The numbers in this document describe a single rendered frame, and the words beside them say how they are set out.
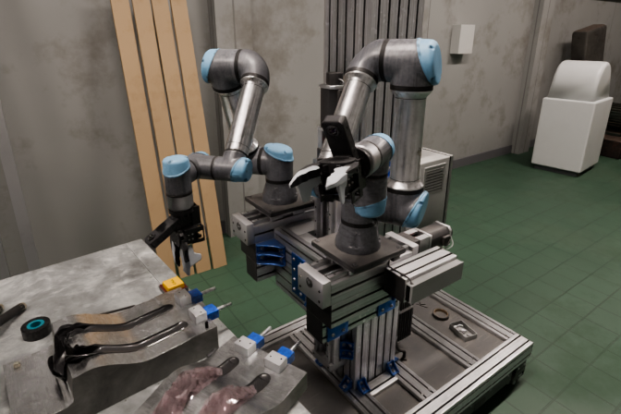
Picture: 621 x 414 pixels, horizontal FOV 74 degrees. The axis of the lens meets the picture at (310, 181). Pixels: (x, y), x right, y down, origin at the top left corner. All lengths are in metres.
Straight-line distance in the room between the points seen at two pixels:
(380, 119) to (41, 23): 2.36
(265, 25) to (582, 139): 4.11
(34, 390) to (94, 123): 2.25
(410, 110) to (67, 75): 2.53
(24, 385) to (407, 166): 1.15
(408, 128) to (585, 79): 5.01
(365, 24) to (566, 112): 4.84
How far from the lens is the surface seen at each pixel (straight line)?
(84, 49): 3.25
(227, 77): 1.47
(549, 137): 6.18
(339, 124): 0.77
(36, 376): 1.38
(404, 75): 1.14
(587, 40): 7.48
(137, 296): 1.68
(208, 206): 3.20
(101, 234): 3.54
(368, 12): 1.43
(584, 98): 6.06
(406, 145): 1.18
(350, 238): 1.32
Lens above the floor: 1.69
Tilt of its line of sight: 19 degrees down
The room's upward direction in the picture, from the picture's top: straight up
